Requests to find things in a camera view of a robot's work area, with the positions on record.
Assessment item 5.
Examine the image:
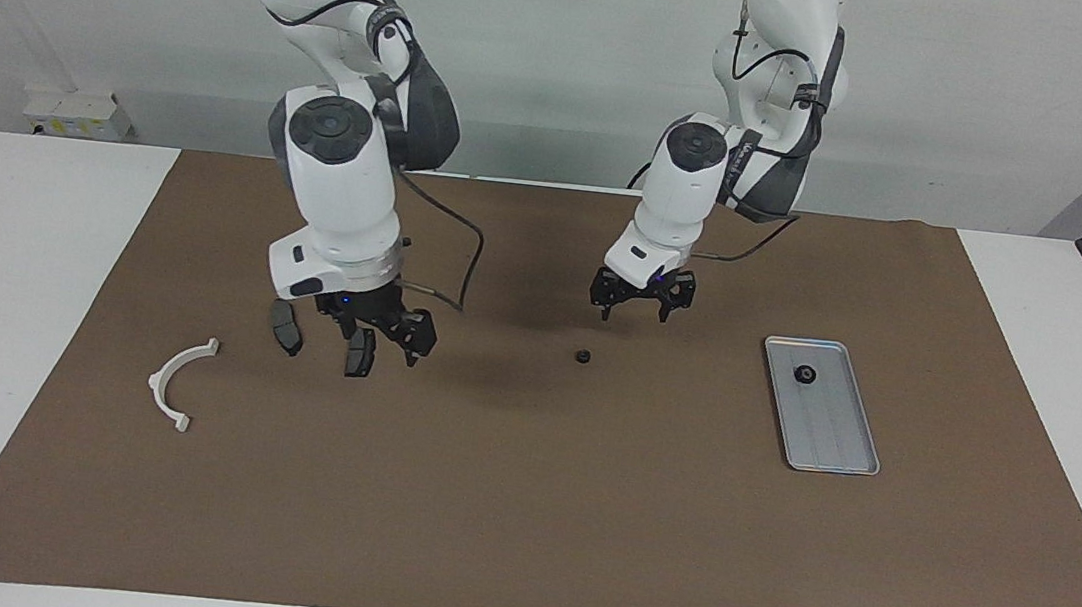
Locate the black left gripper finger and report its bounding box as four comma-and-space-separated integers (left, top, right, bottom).
585, 273, 628, 325
651, 272, 700, 328

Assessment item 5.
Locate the silver metal tray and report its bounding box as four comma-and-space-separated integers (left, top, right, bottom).
751, 334, 893, 480

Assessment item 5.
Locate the dark rectangular brake pad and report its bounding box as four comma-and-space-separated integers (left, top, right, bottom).
342, 326, 380, 381

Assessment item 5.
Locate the dark curved brake pad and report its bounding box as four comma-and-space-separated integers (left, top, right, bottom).
264, 297, 309, 359

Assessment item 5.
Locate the brown table mat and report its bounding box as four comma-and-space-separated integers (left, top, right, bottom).
0, 126, 1082, 607

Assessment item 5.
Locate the white power strip box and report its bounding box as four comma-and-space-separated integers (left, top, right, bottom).
21, 84, 136, 144

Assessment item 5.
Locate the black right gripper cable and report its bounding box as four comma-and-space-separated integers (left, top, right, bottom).
385, 168, 494, 317

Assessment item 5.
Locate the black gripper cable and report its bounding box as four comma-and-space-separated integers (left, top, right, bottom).
691, 207, 802, 271
385, 168, 494, 317

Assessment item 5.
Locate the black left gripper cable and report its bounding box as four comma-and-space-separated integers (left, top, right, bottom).
691, 207, 802, 271

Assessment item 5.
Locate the white curved plastic bracket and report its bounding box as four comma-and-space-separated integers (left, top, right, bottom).
143, 331, 223, 438

